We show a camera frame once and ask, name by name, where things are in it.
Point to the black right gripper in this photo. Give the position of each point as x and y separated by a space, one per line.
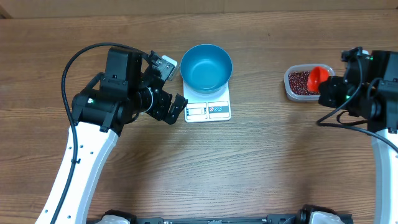
328 91

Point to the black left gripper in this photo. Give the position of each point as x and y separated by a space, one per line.
159 112

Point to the red measuring scoop blue handle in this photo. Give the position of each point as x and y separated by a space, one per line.
317 76

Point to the red beans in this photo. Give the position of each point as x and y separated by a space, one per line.
298 83

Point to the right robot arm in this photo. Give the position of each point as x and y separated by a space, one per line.
368 89

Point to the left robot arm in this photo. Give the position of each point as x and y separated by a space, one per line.
130 85

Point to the white kitchen scale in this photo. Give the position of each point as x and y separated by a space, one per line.
207 107

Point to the blue bowl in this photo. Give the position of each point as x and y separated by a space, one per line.
206 68

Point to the clear plastic container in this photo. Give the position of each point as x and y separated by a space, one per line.
303 67

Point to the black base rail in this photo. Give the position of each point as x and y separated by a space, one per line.
307 214

